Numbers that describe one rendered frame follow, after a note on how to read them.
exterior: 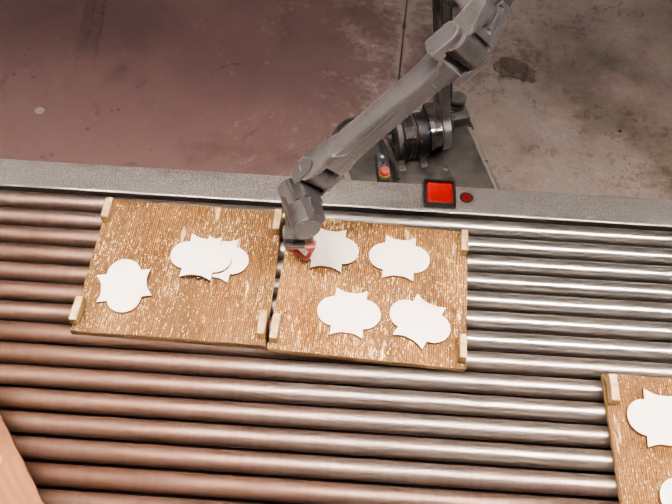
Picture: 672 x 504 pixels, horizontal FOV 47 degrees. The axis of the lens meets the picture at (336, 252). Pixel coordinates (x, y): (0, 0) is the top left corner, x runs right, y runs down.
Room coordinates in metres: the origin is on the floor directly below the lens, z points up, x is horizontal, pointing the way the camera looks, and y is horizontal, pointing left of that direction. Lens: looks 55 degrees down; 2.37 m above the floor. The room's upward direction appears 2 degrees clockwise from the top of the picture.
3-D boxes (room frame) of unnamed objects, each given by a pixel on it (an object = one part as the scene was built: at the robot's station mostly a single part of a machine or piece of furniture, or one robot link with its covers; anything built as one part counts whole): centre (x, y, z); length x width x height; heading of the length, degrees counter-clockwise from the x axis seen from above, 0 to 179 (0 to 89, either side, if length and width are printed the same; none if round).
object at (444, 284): (0.90, -0.08, 0.93); 0.41 x 0.35 x 0.02; 86
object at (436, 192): (1.18, -0.24, 0.92); 0.06 x 0.06 x 0.01; 89
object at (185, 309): (0.93, 0.34, 0.93); 0.41 x 0.35 x 0.02; 88
